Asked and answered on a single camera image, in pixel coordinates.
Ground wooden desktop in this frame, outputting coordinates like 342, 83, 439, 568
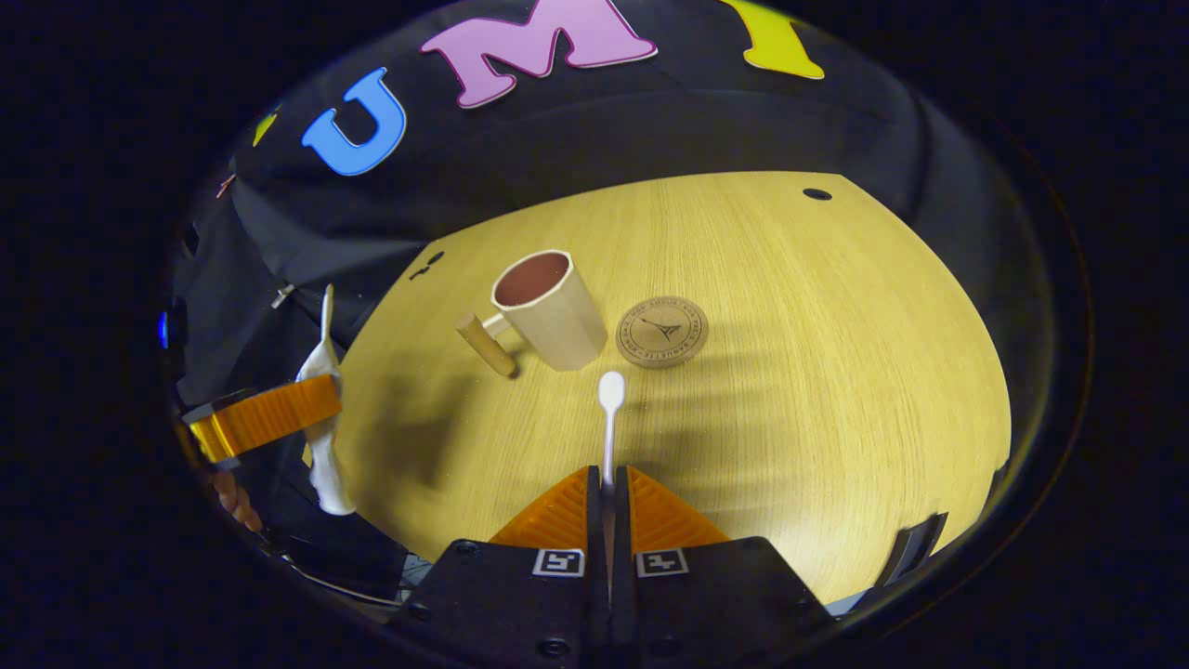
302, 170, 1013, 605

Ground round wooden coaster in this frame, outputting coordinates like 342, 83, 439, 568
615, 295, 710, 370

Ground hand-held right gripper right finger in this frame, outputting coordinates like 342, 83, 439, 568
608, 465, 837, 665

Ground beige cup with wooden handle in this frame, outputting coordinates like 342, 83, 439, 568
455, 249, 609, 379

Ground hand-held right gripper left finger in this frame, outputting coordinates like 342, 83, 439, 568
385, 465, 614, 665

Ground black desk edge bracket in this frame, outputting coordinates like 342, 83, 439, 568
881, 511, 950, 588

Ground white toothpaste tube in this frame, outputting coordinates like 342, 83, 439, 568
295, 283, 359, 517

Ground black backdrop cloth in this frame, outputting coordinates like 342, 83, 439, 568
167, 0, 1051, 447

